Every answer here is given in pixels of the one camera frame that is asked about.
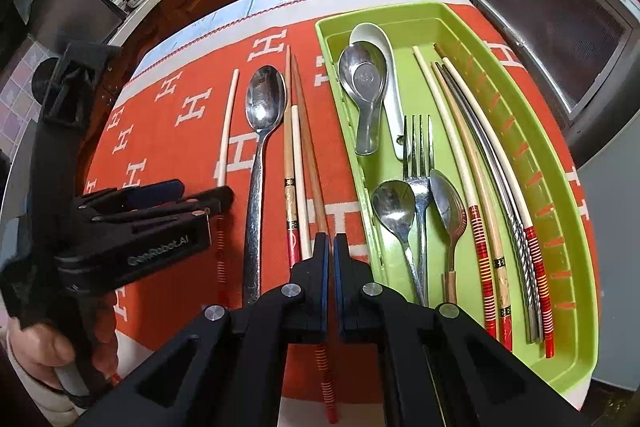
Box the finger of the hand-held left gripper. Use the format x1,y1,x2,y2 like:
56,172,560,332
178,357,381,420
95,186,235,228
75,179,184,218

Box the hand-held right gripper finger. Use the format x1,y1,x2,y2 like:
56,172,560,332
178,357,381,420
333,233,591,427
75,232,331,427

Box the green plastic utensil tray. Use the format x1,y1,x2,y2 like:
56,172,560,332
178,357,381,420
315,2,601,412

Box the steel fork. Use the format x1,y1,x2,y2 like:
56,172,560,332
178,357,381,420
402,114,435,308

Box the small spoon with copper handle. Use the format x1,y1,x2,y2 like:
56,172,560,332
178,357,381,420
429,168,468,305

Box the wooden chopstick with decorated end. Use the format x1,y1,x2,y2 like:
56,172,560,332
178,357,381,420
431,62,515,353
282,45,303,269

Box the white ceramic spoon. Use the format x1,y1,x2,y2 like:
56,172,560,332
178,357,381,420
348,23,418,160

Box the short steel soup spoon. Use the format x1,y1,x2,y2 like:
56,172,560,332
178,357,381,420
338,42,390,156

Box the person's left hand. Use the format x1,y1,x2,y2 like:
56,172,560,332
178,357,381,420
7,294,121,393

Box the orange printed tablecloth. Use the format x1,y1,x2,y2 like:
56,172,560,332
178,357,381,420
82,0,593,413

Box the large patterned metal spoon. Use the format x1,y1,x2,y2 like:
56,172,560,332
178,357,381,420
242,65,288,308

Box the black frying pan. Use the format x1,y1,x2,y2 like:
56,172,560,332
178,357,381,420
32,59,61,100

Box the steel stove shield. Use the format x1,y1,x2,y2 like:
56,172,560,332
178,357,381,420
30,0,128,58

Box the grey refrigerator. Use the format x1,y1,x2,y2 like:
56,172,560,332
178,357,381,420
575,147,640,393

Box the steel cabinet with mesh door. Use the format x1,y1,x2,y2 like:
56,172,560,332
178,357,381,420
457,0,640,162

